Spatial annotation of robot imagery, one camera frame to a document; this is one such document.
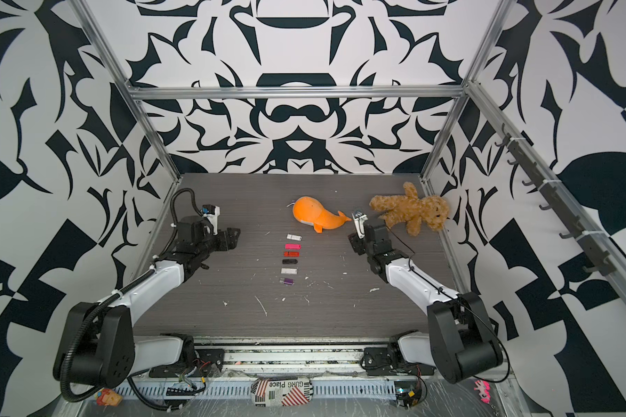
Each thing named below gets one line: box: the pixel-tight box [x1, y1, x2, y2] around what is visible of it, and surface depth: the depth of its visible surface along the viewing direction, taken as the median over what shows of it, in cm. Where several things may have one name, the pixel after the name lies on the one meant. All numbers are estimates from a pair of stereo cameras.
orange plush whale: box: [286, 196, 353, 234], surface depth 103 cm
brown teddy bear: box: [369, 181, 450, 237], surface depth 104 cm
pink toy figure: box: [472, 379, 492, 404], surface depth 71 cm
